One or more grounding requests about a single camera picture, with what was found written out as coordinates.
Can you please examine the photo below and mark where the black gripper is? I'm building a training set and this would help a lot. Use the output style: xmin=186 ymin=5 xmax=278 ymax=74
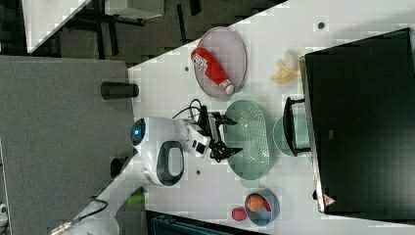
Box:
xmin=197 ymin=106 xmax=242 ymax=163

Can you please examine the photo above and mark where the green plastic strainer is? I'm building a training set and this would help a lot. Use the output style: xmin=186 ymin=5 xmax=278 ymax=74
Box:
xmin=223 ymin=100 xmax=271 ymax=188

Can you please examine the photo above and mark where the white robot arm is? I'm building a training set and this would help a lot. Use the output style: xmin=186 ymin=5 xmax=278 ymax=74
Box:
xmin=48 ymin=106 xmax=241 ymax=235

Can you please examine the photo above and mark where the orange fruit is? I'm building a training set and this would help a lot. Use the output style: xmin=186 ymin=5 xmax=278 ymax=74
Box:
xmin=248 ymin=194 xmax=264 ymax=212

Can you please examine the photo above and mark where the green cup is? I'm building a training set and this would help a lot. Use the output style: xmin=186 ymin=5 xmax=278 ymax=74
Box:
xmin=273 ymin=115 xmax=310 ymax=157

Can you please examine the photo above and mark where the red fruit in bowl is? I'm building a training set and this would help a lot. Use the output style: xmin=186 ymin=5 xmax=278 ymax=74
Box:
xmin=262 ymin=199 xmax=271 ymax=212

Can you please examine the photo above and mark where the red round fruit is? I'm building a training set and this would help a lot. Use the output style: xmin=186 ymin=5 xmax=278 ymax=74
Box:
xmin=231 ymin=207 xmax=247 ymax=221

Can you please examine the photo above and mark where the red ketchup bottle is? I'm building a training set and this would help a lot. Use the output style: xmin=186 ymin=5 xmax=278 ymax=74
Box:
xmin=191 ymin=47 xmax=235 ymax=95

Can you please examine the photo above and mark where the peeled yellow banana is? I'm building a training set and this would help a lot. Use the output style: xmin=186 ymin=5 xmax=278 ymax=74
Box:
xmin=271 ymin=50 xmax=300 ymax=84

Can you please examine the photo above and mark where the blue bowl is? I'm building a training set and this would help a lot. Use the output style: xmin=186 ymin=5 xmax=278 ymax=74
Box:
xmin=245 ymin=188 xmax=280 ymax=226

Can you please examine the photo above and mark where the grey round plate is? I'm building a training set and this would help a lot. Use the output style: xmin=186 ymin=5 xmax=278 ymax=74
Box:
xmin=193 ymin=27 xmax=247 ymax=99

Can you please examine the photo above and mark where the black cylinder lower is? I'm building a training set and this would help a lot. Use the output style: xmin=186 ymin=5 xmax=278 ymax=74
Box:
xmin=111 ymin=149 xmax=138 ymax=179

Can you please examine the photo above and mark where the black cylinder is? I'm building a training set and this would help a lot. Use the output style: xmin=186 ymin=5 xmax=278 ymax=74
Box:
xmin=111 ymin=149 xmax=138 ymax=179
xmin=101 ymin=81 xmax=139 ymax=100

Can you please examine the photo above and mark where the black cylinder upper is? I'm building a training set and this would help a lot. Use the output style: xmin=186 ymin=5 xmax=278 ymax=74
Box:
xmin=101 ymin=81 xmax=139 ymax=100

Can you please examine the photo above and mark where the black toaster oven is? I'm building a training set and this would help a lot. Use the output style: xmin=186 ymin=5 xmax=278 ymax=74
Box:
xmin=300 ymin=27 xmax=415 ymax=224

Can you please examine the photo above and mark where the white side table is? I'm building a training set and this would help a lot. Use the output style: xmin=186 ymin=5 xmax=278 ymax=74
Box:
xmin=22 ymin=0 xmax=91 ymax=54

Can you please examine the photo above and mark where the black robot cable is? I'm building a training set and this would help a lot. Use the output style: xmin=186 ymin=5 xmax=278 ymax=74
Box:
xmin=171 ymin=98 xmax=204 ymax=122

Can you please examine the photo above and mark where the green clamp handle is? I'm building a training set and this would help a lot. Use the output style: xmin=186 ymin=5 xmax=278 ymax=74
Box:
xmin=127 ymin=193 xmax=145 ymax=207

